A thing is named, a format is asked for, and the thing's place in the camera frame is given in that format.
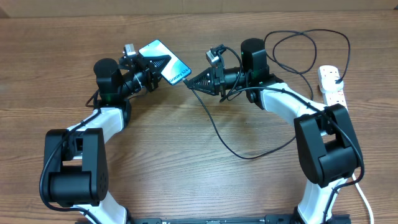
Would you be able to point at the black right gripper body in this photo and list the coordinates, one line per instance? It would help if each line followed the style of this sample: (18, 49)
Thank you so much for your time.
(219, 81)

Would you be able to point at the smartphone with blue screen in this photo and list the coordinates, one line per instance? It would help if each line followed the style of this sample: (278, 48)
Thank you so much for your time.
(172, 69)

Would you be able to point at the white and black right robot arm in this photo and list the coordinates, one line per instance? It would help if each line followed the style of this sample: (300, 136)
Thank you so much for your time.
(327, 145)

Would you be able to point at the white charger plug adapter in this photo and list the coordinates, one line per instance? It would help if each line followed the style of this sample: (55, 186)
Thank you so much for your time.
(330, 85)

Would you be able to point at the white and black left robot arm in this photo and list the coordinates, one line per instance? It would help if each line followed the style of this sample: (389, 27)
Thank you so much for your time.
(75, 173)

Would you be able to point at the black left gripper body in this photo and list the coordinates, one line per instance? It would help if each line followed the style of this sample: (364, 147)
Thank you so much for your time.
(148, 76)

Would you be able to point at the white power strip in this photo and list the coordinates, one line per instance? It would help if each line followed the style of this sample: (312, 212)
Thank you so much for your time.
(336, 97)

